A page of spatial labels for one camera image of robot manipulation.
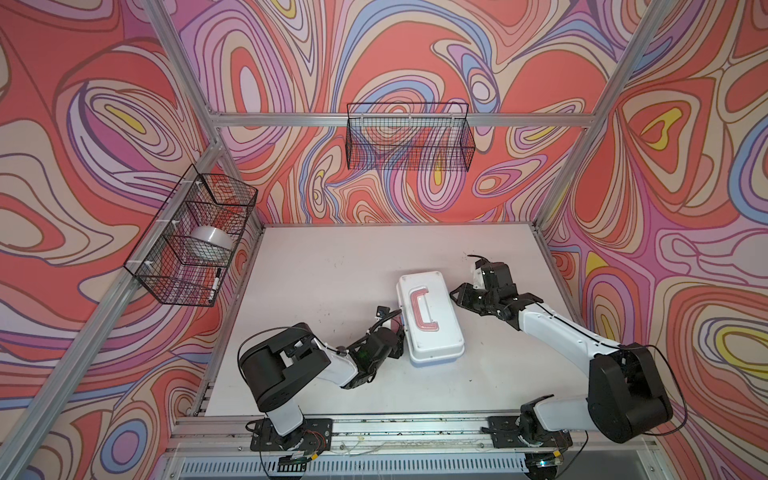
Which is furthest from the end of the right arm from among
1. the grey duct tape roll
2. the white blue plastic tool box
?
the grey duct tape roll

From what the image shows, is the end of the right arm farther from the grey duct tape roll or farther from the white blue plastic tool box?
the grey duct tape roll

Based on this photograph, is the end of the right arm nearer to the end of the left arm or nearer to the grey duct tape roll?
the end of the left arm

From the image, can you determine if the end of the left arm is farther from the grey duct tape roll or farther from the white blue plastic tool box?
the grey duct tape roll

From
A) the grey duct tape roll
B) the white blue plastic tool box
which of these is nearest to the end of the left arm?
the white blue plastic tool box

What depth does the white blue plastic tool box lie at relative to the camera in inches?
31.0
